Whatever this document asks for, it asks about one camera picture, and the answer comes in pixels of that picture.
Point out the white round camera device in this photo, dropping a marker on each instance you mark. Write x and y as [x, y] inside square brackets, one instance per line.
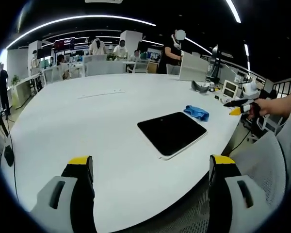
[250, 88]

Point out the wall display screen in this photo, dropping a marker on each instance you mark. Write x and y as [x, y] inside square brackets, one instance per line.
[65, 43]

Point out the person's right hand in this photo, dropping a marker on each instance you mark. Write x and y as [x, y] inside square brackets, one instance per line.
[260, 108]

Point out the white device with screen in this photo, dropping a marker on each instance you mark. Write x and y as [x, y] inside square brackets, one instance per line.
[230, 88]

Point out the white desk divider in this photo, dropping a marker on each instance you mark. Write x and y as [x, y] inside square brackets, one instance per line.
[104, 66]

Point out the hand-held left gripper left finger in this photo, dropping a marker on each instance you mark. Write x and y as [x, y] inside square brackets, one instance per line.
[63, 194]

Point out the white office chair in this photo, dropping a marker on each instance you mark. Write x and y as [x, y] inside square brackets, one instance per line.
[140, 66]

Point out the white partition panel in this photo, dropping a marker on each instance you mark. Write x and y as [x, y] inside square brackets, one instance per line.
[192, 66]

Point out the black curved visor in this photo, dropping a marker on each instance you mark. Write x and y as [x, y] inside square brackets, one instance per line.
[200, 88]

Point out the green potted plant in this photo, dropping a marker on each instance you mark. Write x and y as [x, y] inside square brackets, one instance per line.
[15, 79]

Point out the blue cleaning cloth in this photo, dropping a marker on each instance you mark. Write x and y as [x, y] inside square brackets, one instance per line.
[196, 112]

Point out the black floor box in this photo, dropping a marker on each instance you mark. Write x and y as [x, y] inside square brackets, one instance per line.
[8, 155]

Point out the black tablet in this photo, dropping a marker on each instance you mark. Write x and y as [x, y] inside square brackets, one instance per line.
[171, 132]

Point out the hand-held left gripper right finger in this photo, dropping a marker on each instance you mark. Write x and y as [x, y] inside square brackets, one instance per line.
[232, 194]

